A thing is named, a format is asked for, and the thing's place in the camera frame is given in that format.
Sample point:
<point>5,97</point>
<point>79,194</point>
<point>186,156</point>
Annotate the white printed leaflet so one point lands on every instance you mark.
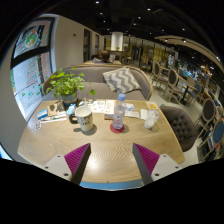
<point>132,114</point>

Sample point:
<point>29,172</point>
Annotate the wooden stand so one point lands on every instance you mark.
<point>56,108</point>

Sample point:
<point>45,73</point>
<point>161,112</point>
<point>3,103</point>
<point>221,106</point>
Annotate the colourful menu leaflet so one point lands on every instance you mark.
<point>97,106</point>

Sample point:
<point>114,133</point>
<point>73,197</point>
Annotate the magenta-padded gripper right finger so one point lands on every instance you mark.
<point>146,157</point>

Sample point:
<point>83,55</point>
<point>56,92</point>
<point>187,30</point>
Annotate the small blue white box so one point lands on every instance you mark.
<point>42,114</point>

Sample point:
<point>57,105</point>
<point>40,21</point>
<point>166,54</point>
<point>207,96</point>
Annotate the white paper napkin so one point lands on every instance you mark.
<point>143,114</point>

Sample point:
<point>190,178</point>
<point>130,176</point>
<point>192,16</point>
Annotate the grey white chevron cushion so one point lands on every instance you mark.
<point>121,80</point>

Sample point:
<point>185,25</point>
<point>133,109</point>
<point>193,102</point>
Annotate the white mug with lettering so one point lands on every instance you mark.
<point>85,119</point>

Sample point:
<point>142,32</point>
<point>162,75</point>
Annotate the blue and white card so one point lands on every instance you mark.
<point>130,107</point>

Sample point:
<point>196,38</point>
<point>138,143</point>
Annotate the group of wooden dining chairs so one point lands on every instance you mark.
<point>173,81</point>

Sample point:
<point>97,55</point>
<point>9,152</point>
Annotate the yellow square card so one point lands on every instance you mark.
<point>152,105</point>

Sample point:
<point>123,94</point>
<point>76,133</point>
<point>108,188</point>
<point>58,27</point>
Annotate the person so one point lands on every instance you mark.
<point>104,57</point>

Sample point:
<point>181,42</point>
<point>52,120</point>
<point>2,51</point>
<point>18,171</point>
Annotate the small light blue packet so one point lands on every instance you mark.
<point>71,109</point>

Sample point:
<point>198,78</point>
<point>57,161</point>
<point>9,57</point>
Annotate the grey curved sofa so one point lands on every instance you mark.
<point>95,76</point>

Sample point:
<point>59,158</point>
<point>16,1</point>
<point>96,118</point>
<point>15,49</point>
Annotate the green potted plant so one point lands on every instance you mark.
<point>66,83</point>

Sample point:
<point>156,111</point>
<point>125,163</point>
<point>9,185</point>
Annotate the clear plastic water bottle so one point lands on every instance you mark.
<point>119,115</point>

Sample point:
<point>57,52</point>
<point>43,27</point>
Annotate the group of ceiling spotlights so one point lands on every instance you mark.
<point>184,40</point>

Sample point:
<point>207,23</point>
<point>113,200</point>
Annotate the dark grey tufted chair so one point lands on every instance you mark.
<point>181,126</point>

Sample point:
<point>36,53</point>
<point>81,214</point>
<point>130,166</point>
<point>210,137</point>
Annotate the flat round red coaster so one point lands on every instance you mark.
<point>115,131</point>

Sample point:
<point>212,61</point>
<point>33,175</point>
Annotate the clear plastic cup with straw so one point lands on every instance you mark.
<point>151,119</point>

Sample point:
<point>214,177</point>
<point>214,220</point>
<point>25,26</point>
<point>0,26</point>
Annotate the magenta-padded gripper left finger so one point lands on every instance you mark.
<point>76,156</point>

